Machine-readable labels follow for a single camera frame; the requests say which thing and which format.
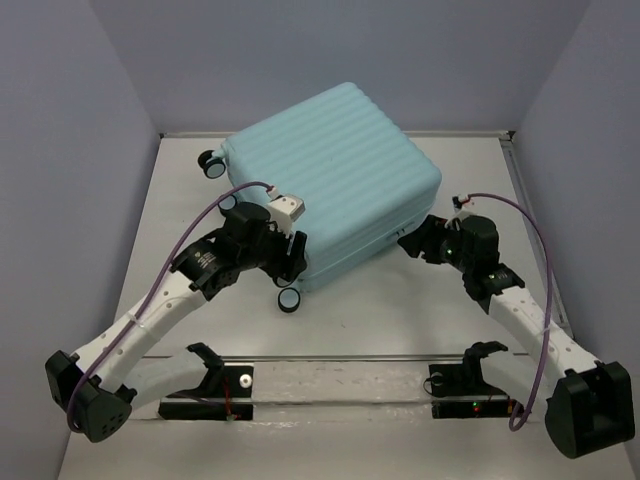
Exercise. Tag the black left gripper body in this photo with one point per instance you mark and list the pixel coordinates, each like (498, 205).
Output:
(270, 254)

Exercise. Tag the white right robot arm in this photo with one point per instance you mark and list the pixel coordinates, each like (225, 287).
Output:
(586, 404)

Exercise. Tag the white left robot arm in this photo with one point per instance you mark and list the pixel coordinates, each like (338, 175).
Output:
(103, 382)

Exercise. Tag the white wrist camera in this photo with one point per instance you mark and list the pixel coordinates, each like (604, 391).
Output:
(284, 210)
(463, 208)

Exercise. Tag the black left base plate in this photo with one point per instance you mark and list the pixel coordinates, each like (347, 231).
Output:
(226, 397)

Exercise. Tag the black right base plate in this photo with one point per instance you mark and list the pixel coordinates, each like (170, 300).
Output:
(457, 394)

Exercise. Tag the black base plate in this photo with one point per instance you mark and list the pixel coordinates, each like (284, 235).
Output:
(457, 394)
(226, 397)

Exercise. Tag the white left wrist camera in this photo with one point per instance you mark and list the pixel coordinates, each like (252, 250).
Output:
(284, 210)

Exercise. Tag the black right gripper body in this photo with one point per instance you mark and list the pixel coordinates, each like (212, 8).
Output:
(444, 245)

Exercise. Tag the light blue hard-shell suitcase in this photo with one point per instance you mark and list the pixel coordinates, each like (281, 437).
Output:
(364, 183)

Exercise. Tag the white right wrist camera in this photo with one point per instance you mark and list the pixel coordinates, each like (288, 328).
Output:
(463, 208)

